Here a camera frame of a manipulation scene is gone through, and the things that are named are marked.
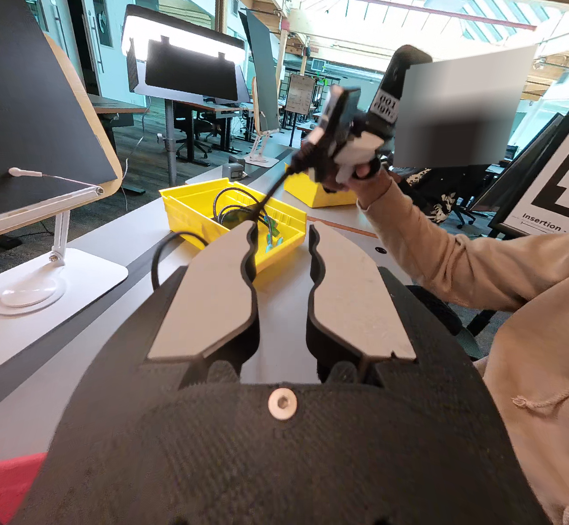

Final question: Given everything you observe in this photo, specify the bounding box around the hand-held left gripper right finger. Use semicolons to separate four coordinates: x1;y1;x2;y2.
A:
307;221;417;363

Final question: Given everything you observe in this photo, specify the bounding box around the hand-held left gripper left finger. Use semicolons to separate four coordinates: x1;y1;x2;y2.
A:
147;221;259;362

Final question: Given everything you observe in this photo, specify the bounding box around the yellow plastic bin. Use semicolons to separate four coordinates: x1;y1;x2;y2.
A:
159;178;307;274
284;162;358;208

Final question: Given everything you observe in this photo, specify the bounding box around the person's right forearm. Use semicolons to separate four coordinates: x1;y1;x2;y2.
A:
356;172;530;312

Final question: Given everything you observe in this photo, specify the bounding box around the person's right hand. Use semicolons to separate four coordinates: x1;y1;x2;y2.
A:
322;158;392;199

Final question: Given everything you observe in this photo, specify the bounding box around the whiteboard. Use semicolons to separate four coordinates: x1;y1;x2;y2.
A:
284;73;317;115

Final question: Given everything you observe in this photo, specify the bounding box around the black chair armrest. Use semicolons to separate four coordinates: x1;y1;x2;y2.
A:
407;285;463;337

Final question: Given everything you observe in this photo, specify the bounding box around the black board on white stand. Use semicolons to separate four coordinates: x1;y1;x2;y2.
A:
0;0;130;317
238;9;282;168

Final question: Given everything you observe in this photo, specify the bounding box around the black office chair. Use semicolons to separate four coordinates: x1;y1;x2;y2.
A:
175;114;214;166

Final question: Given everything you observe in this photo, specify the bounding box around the black framed sign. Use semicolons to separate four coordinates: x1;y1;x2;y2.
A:
488;112;569;238

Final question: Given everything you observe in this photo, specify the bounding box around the person's beige hoodie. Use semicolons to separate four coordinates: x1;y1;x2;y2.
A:
473;232;569;525

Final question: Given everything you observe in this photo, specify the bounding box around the white probe with thin wire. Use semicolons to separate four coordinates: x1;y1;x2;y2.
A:
8;166;105;195

